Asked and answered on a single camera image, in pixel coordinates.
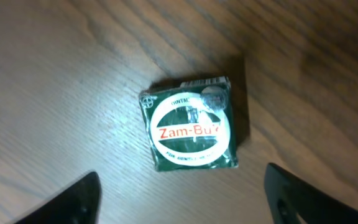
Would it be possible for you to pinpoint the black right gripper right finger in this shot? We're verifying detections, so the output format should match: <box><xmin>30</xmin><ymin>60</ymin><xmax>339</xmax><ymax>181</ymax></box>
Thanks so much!
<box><xmin>264</xmin><ymin>163</ymin><xmax>358</xmax><ymax>224</ymax></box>

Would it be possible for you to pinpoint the dark green round-label packet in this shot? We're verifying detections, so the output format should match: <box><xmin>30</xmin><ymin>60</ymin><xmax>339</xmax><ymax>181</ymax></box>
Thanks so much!
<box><xmin>139</xmin><ymin>76</ymin><xmax>239</xmax><ymax>172</ymax></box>

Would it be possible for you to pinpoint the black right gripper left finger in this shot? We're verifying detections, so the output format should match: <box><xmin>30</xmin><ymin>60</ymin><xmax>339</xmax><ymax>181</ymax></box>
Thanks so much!
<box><xmin>13</xmin><ymin>171</ymin><xmax>101</xmax><ymax>224</ymax></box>

